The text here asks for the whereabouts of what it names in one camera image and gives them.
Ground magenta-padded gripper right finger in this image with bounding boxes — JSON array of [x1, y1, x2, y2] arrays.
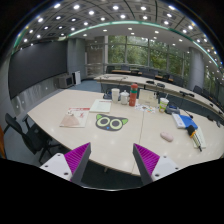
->
[[132, 143, 183, 186]]

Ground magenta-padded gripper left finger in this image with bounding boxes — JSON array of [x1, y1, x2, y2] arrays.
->
[[39, 142, 92, 184]]

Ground pink computer mouse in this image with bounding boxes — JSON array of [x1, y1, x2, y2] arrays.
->
[[159, 131, 175, 143]]

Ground black cat-face mouse pad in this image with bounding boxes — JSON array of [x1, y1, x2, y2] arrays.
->
[[95, 113, 129, 132]]

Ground red and white magazine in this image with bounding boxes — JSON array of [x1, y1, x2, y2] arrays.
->
[[59, 106, 91, 129]]

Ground black office chair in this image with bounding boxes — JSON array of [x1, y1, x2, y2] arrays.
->
[[3, 113, 54, 164]]

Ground white and blue book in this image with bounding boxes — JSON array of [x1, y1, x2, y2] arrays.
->
[[171, 113, 187, 129]]

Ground colourful printed leaflet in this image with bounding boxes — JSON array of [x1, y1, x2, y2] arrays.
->
[[134, 103, 157, 114]]

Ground black handheld microphone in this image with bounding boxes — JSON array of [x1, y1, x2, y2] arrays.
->
[[186, 125, 203, 153]]

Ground green printed paper cup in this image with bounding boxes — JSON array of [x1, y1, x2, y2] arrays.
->
[[158, 97, 170, 114]]

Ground pale green printed document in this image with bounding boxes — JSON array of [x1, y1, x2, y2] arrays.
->
[[89, 98, 113, 114]]

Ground blue folder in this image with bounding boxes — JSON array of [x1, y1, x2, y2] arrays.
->
[[179, 114, 199, 130]]

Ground white cardboard box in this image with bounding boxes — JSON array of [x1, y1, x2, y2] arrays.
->
[[138, 88, 158, 108]]

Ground red bottle with green band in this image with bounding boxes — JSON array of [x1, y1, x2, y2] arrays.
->
[[129, 83, 139, 108]]

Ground white lidded mug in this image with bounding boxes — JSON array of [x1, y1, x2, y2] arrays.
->
[[119, 89, 130, 106]]

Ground plain white paper cup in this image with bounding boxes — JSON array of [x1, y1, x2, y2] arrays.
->
[[111, 87, 120, 103]]

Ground grey cabinet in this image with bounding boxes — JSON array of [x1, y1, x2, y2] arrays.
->
[[54, 73, 74, 89]]

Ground white floor appliance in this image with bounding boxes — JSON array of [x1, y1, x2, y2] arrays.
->
[[72, 70, 82, 86]]

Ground dark conference chairs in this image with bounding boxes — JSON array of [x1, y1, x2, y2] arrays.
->
[[105, 64, 224, 101]]

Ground ceiling lights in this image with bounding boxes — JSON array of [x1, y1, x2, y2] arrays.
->
[[19, 2, 223, 64]]

